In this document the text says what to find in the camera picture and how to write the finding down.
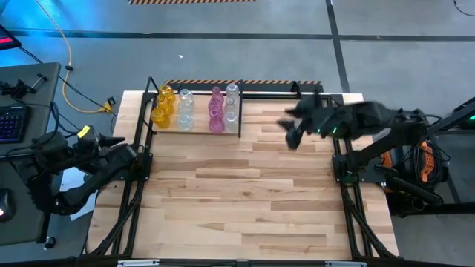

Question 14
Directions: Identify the small clear fluted vase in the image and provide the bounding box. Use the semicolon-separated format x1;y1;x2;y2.
177;113;195;131

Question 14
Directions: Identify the black keyboard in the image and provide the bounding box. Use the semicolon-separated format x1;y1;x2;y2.
0;105;33;145

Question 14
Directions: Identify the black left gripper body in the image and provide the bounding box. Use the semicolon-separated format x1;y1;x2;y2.
73;133;103;155

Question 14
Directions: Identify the tall pink ribbed vase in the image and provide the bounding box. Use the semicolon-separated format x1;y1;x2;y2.
208;99;223;118

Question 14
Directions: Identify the grey desk top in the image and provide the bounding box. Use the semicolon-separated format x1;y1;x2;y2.
0;151;57;246
0;62;62;156

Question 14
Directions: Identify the tall clear textured cylinder vase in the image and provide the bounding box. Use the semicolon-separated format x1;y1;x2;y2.
226;82;241;104

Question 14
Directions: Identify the black computer mouse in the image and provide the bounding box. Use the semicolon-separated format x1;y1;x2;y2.
0;188;16;223

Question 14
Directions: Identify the black ribbed hose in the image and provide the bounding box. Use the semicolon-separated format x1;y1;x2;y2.
385;177;445;208

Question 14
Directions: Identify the black metal shelf frame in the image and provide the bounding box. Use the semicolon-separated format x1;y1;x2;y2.
142;76;246;138

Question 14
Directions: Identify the white paper sheet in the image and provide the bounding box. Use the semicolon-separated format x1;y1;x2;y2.
56;165;100;221

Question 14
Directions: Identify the black hazard-striped cable cover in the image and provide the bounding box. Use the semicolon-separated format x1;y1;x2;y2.
163;78;324;93

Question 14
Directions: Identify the clear crosshatched jar vase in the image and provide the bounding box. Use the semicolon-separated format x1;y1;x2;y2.
223;110;240;133

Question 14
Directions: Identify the black orange equipment case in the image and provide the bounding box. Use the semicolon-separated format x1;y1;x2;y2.
373;133;452;188

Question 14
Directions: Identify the black aluminium frame rail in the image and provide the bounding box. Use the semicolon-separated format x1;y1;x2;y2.
110;90;148;257
325;98;372;259
125;90;159;257
335;98;396;259

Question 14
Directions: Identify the small pink bulbous vase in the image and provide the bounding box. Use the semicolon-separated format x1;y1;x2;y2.
211;85;226;105

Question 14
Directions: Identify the yellow ribbed jar vase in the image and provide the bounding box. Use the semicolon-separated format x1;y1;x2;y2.
156;94;175;114

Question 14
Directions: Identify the silver metal bracket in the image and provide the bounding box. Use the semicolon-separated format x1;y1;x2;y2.
117;259;160;267
324;260;367;267

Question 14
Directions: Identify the yellow extension cable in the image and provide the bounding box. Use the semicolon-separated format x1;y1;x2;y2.
34;0;112;114

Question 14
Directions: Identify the black front frame bar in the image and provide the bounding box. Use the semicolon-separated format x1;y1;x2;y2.
79;255;475;267

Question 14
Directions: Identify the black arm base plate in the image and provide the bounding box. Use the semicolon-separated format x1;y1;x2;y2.
332;154;389;184
111;151;153;182

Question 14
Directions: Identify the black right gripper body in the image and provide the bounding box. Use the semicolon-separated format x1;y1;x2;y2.
296;99;335;135

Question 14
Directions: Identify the yellow cylinder bottle vase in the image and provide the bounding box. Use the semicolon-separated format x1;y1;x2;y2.
159;84;176;101

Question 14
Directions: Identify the tablet with pink screen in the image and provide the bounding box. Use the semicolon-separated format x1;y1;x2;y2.
0;24;22;51

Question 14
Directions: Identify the black clamp tool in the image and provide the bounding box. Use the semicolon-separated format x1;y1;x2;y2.
0;73;48;100

